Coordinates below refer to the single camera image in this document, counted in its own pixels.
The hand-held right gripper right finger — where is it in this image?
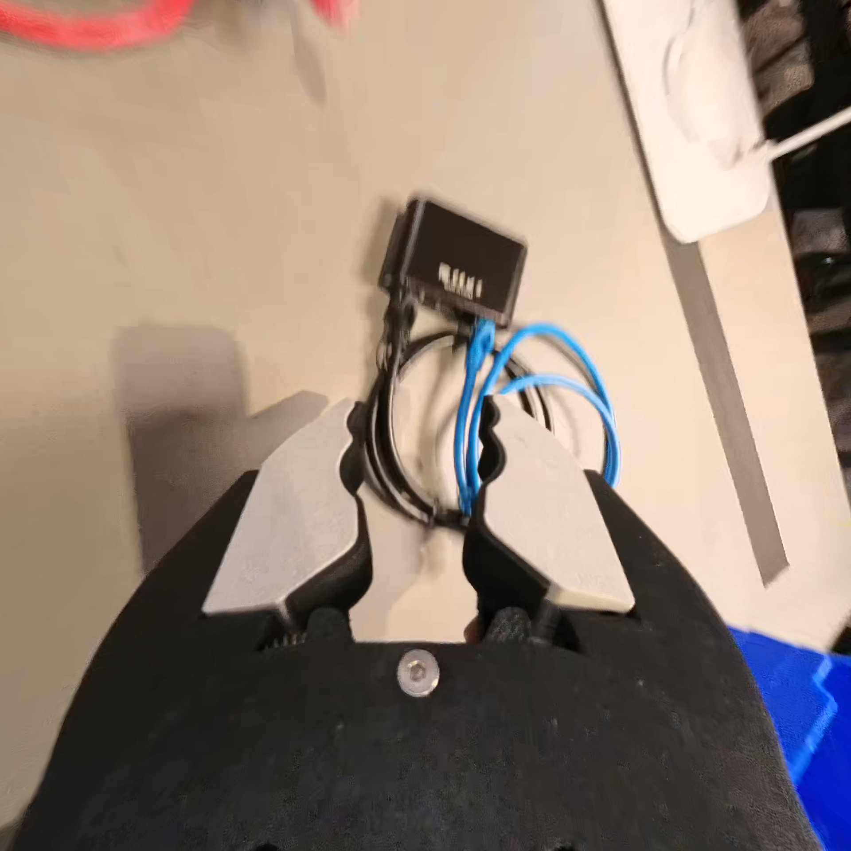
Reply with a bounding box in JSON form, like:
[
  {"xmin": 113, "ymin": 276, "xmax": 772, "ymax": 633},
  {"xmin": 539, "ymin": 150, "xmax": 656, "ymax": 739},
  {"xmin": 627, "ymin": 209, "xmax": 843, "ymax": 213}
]
[{"xmin": 462, "ymin": 395, "xmax": 637, "ymax": 616}]

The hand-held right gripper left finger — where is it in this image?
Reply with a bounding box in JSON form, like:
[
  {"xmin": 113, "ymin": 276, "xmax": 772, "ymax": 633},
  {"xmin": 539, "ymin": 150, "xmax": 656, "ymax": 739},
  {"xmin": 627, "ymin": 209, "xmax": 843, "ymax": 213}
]
[{"xmin": 199, "ymin": 398, "xmax": 372, "ymax": 622}]

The blue ethernet cable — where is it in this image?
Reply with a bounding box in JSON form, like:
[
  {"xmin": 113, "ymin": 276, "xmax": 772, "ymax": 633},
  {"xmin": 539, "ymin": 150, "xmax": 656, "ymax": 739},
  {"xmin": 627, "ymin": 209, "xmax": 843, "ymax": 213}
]
[{"xmin": 455, "ymin": 319, "xmax": 622, "ymax": 519}]

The black ethernet adapter box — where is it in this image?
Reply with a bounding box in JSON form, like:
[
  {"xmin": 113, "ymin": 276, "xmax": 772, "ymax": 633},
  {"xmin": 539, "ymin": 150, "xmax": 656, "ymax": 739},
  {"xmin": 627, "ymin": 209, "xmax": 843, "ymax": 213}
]
[{"xmin": 378, "ymin": 196, "xmax": 529, "ymax": 328}]

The red ethernet cable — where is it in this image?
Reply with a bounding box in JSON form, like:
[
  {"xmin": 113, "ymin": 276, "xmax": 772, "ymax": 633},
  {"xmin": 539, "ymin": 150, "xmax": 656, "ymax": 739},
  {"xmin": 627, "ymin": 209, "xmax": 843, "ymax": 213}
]
[{"xmin": 0, "ymin": 0, "xmax": 363, "ymax": 54}]

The large blue plastic bin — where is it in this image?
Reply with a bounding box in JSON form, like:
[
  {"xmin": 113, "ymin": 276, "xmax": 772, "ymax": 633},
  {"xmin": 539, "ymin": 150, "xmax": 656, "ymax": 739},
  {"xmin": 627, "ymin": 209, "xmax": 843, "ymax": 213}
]
[{"xmin": 728, "ymin": 625, "xmax": 851, "ymax": 851}]

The white display stand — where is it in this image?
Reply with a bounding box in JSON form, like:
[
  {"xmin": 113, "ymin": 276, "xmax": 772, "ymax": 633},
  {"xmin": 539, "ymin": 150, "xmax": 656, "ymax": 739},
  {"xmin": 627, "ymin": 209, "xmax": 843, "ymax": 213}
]
[{"xmin": 598, "ymin": 0, "xmax": 851, "ymax": 243}]

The black ethernet cable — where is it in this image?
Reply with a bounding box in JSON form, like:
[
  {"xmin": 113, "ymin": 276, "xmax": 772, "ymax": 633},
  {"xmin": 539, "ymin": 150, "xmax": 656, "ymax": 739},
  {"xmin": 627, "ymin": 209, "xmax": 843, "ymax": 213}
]
[{"xmin": 362, "ymin": 293, "xmax": 556, "ymax": 533}]

